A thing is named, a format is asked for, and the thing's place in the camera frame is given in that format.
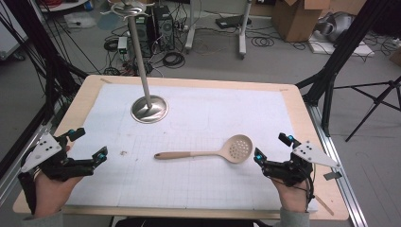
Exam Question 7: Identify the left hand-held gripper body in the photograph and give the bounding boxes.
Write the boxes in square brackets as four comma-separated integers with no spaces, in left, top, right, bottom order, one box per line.
[18,131,96,183]

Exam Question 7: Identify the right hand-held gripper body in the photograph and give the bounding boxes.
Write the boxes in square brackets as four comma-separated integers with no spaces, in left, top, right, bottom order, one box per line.
[260,140,342,187]

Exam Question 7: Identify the beige slotted spoon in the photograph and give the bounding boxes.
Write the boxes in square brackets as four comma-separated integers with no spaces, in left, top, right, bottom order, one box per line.
[153,134,253,165]

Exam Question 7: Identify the metal utensil stand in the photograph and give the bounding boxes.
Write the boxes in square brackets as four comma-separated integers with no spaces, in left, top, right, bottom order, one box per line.
[100,0,169,125]

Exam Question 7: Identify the person's right hand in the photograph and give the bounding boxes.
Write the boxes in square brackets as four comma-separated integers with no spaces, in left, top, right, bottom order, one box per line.
[270,178,312,214]

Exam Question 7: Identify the person's left hand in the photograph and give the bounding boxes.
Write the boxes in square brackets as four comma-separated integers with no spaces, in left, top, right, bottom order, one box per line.
[33,175,84,218]

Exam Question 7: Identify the grey tape piece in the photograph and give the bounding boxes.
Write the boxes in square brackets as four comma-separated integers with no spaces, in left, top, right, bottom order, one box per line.
[323,170,343,182]

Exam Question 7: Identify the tan tape strip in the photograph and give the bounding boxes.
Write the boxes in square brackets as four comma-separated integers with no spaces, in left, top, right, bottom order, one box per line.
[313,193,335,217]

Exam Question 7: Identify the white grid mat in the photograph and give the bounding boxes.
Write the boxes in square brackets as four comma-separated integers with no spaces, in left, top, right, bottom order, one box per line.
[64,83,320,212]

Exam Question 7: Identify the person's dark trousers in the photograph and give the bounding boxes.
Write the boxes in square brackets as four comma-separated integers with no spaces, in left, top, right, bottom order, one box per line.
[113,217,264,227]

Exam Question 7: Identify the black tripod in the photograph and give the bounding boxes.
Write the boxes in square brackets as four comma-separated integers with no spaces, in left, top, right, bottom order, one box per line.
[333,75,401,143]

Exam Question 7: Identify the white flat board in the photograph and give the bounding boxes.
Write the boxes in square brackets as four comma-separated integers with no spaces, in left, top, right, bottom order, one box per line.
[307,39,376,59]

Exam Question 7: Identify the small white box device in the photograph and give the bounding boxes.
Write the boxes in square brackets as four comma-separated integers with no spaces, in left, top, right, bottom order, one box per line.
[116,36,129,55]

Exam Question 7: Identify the white stand leg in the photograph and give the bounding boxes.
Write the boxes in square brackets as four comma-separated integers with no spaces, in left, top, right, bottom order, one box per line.
[237,0,253,61]
[184,0,199,54]

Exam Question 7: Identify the cardboard box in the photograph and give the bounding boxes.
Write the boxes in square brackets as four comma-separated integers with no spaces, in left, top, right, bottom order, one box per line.
[272,0,332,44]

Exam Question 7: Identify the grey bag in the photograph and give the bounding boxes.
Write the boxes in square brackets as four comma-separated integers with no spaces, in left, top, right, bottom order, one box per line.
[315,11,356,44]

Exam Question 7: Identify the black flat device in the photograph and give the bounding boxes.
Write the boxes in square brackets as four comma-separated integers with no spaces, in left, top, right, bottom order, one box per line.
[215,13,253,30]

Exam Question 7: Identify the black computer tower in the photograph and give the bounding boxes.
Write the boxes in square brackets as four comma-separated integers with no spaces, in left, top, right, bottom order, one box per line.
[135,5,176,59]

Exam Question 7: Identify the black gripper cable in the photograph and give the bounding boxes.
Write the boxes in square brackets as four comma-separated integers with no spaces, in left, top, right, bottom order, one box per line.
[270,164,316,212]

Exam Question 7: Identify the black wrist strap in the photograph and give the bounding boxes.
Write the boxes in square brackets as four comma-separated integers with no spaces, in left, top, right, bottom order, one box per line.
[17,171,38,216]

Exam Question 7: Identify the aluminium rail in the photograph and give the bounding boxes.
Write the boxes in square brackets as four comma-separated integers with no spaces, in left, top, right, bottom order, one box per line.
[0,122,55,207]
[304,102,368,227]

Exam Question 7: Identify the black frame post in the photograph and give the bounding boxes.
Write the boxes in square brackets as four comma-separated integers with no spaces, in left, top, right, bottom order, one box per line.
[4,0,89,105]
[295,0,392,137]

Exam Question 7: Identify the thin black cable coil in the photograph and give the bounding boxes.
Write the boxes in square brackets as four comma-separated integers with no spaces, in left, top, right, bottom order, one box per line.
[251,36,276,48]

